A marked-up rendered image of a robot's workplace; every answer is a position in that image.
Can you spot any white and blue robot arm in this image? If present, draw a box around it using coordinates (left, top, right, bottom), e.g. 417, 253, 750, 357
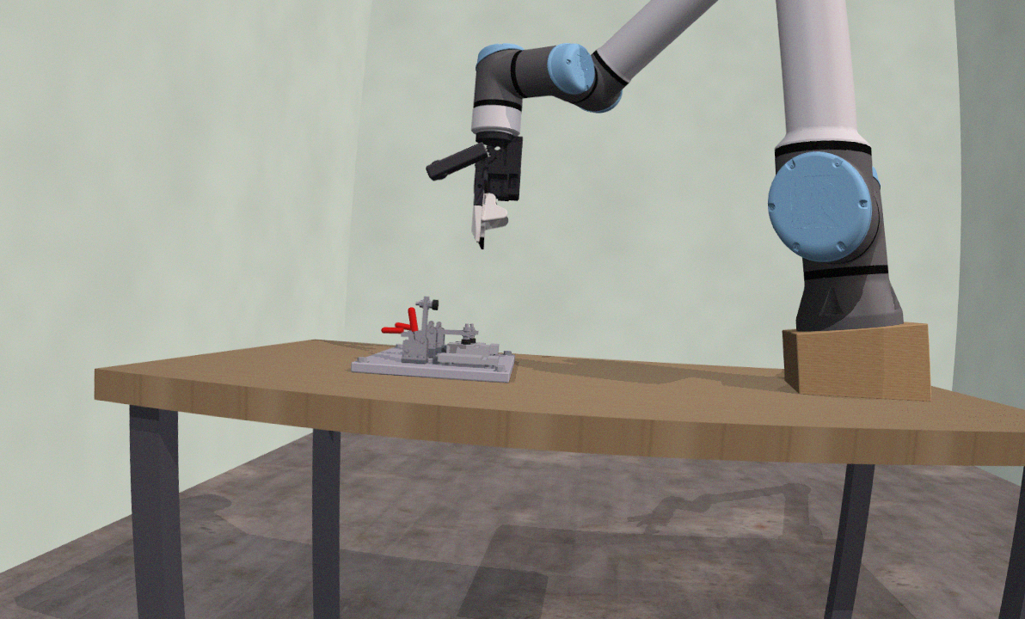
472, 0, 904, 332

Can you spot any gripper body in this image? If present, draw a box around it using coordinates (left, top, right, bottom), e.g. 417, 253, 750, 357
474, 131, 523, 201

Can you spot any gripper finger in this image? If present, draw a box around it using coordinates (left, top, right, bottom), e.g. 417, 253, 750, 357
472, 171, 507, 242
478, 217, 508, 249

